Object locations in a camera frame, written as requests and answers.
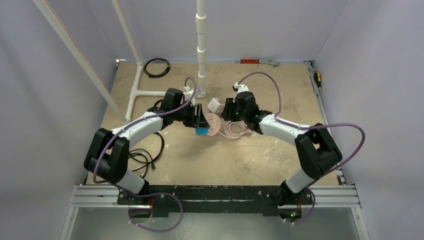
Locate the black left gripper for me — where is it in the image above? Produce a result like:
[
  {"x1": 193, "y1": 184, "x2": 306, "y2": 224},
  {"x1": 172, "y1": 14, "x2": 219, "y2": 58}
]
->
[{"x1": 172, "y1": 102, "x2": 209, "y2": 128}]

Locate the blue square adapter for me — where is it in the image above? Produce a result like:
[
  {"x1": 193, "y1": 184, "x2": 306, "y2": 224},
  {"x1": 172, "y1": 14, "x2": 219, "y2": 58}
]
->
[{"x1": 195, "y1": 128, "x2": 209, "y2": 136}]

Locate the pink round socket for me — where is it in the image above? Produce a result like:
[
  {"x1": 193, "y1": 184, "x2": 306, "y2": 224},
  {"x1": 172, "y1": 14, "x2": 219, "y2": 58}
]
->
[{"x1": 204, "y1": 112, "x2": 221, "y2": 136}]

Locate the white tiger cube socket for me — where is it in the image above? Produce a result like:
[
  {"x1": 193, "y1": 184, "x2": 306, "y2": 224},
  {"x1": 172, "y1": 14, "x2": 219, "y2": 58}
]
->
[{"x1": 207, "y1": 97, "x2": 225, "y2": 114}]

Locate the pink power cord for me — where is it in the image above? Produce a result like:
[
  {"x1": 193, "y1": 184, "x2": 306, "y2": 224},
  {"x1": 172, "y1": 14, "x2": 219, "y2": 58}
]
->
[{"x1": 219, "y1": 121, "x2": 253, "y2": 140}]

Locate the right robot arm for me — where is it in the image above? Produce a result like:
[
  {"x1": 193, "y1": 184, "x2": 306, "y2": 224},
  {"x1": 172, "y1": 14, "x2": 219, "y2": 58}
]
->
[{"x1": 221, "y1": 91, "x2": 343, "y2": 204}]

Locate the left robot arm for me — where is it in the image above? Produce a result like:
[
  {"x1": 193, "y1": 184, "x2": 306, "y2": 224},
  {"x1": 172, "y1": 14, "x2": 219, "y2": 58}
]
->
[{"x1": 83, "y1": 88, "x2": 210, "y2": 205}]

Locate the yellow black screwdriver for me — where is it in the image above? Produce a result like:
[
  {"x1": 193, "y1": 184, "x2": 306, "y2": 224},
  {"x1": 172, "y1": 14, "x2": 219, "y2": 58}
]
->
[{"x1": 314, "y1": 71, "x2": 322, "y2": 90}]

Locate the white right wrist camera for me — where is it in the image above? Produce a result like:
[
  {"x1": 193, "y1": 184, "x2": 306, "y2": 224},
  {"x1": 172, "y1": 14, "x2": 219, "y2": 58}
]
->
[{"x1": 232, "y1": 82, "x2": 249, "y2": 98}]

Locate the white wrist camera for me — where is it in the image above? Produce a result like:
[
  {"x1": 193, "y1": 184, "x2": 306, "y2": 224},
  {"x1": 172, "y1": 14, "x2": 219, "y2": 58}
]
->
[
  {"x1": 232, "y1": 82, "x2": 249, "y2": 98},
  {"x1": 183, "y1": 85, "x2": 198, "y2": 106}
]

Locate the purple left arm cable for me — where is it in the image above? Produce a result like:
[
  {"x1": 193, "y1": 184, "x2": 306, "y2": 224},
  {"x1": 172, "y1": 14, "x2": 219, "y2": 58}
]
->
[{"x1": 92, "y1": 77, "x2": 198, "y2": 233}]

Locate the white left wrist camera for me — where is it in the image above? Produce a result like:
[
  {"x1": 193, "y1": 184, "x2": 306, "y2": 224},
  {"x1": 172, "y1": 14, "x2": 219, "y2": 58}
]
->
[{"x1": 183, "y1": 85, "x2": 198, "y2": 106}]

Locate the red handled adjustable wrench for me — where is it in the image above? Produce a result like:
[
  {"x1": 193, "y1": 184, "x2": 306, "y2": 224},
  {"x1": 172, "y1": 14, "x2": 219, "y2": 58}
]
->
[{"x1": 236, "y1": 58, "x2": 280, "y2": 67}]

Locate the black coiled cable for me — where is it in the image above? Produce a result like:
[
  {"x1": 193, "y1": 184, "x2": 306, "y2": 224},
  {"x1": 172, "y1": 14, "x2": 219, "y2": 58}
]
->
[{"x1": 143, "y1": 58, "x2": 172, "y2": 79}]

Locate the black usb cable bundle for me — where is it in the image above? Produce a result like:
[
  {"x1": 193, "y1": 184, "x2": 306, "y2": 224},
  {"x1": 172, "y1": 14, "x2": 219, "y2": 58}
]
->
[{"x1": 127, "y1": 132, "x2": 166, "y2": 178}]

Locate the aluminium table edge rail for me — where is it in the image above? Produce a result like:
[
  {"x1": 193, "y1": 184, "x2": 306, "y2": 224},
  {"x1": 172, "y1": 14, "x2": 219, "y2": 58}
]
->
[{"x1": 303, "y1": 60, "x2": 346, "y2": 186}]

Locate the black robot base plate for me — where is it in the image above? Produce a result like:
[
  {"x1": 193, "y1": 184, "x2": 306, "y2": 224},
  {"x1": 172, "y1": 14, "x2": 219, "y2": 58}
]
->
[{"x1": 117, "y1": 185, "x2": 314, "y2": 218}]

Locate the white PVC pipe frame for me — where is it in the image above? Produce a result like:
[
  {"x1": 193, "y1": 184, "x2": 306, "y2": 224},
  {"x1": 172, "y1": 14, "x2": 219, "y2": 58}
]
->
[{"x1": 34, "y1": 0, "x2": 207, "y2": 124}]

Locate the aluminium front frame rail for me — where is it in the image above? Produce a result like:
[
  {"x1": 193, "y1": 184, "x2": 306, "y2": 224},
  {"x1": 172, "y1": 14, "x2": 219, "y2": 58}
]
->
[{"x1": 69, "y1": 184, "x2": 120, "y2": 208}]

